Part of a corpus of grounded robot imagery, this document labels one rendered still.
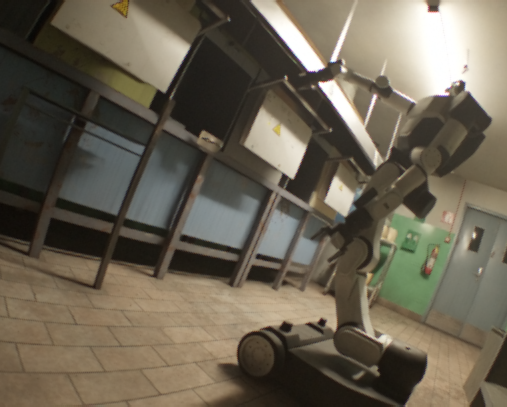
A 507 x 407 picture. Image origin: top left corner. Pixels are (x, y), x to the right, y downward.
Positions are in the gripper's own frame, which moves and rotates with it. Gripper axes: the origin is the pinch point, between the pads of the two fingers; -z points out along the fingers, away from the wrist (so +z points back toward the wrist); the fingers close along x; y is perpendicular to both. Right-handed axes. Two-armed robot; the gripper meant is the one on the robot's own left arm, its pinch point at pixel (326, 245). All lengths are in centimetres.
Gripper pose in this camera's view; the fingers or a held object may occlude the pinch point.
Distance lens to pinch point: 113.7
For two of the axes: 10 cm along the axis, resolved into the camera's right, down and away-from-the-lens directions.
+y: -1.2, 1.9, -9.7
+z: 7.7, -6.1, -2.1
